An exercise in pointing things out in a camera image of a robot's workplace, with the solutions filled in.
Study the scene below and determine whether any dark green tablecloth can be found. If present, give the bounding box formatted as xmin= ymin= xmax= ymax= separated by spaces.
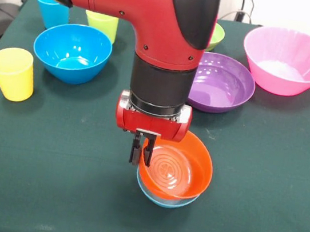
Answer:
xmin=0 ymin=0 xmax=310 ymax=232

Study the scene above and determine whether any purple plastic bowl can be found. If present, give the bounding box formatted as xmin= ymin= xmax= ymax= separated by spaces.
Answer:
xmin=185 ymin=49 xmax=260 ymax=119

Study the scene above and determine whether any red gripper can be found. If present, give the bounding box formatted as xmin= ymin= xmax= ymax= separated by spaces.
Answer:
xmin=109 ymin=89 xmax=196 ymax=173

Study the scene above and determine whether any small green plastic bowl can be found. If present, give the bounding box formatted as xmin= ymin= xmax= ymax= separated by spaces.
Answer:
xmin=204 ymin=21 xmax=227 ymax=54

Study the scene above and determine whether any large blue plastic bowl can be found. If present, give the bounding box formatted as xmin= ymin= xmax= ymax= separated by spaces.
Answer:
xmin=29 ymin=18 xmax=116 ymax=90

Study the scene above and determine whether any yellow plastic cup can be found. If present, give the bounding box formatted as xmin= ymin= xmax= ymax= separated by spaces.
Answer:
xmin=0 ymin=45 xmax=40 ymax=105

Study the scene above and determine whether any large pink plastic bowl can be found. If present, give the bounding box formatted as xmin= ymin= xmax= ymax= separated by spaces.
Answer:
xmin=237 ymin=22 xmax=310 ymax=100

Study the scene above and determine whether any orange plastic bowl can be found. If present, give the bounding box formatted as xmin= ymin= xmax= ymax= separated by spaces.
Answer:
xmin=134 ymin=125 xmax=218 ymax=206

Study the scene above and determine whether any black power plug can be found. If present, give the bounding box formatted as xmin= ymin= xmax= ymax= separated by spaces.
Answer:
xmin=234 ymin=9 xmax=247 ymax=23

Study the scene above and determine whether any lime green plastic cup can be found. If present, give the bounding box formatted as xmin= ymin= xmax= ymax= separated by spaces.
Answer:
xmin=81 ymin=9 xmax=120 ymax=45

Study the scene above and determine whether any small blue plastic bowl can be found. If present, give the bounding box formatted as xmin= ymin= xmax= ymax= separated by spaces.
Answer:
xmin=132 ymin=165 xmax=204 ymax=213

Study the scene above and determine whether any blue plastic cup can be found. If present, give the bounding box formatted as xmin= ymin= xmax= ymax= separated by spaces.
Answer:
xmin=31 ymin=0 xmax=73 ymax=32

